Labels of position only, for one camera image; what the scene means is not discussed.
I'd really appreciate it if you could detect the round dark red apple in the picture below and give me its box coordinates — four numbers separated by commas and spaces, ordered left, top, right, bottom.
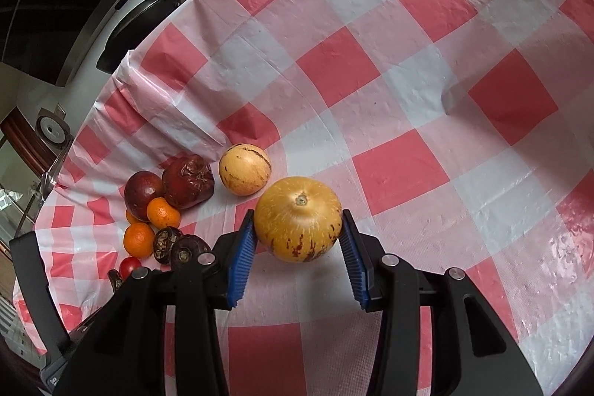
124, 170, 164, 221

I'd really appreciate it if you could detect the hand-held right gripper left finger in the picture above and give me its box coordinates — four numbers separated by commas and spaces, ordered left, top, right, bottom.
53, 209, 257, 396

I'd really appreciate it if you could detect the small pale yellow pepino melon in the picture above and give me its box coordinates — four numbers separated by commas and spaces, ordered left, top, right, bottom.
218, 145, 272, 196

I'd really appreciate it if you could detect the dark red pomegranate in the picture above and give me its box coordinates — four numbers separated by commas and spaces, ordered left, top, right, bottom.
161, 154, 215, 210

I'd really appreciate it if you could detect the red white checkered tablecloth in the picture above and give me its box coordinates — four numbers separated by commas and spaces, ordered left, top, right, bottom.
14, 0, 594, 396

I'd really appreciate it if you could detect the brown wooden cabinet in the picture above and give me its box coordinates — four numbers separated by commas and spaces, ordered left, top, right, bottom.
0, 106, 52, 239

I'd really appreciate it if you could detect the round metal disc fixture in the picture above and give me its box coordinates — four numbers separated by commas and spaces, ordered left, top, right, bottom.
36, 108, 73, 149

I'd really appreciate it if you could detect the red cherry tomato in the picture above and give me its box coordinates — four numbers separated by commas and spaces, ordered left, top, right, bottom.
119, 257, 142, 281

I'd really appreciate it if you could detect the large yellow pepino melon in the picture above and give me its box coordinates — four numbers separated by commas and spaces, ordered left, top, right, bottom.
254, 176, 343, 264

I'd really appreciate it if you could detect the dark purple mangosteen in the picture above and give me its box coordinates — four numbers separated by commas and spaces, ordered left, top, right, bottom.
170, 235, 213, 271
153, 226, 184, 264

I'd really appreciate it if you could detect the black frying pan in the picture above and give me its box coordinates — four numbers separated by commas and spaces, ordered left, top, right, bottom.
96, 0, 249, 74

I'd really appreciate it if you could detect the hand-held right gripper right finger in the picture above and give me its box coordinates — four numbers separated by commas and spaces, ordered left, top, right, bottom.
341, 209, 544, 396

